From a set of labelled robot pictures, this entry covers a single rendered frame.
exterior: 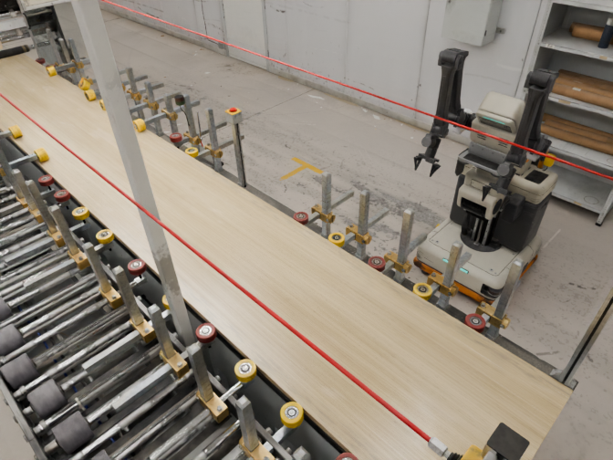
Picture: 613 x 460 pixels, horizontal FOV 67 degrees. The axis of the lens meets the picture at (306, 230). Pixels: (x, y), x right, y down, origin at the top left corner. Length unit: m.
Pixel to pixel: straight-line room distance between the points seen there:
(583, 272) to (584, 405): 1.12
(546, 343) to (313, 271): 1.71
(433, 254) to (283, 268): 1.40
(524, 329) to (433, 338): 1.45
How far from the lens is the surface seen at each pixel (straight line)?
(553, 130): 4.30
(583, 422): 3.04
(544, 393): 1.90
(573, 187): 4.49
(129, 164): 1.51
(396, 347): 1.86
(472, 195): 2.89
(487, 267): 3.19
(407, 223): 2.11
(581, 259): 3.97
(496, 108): 2.62
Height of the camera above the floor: 2.39
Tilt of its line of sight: 40 degrees down
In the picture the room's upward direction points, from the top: 2 degrees counter-clockwise
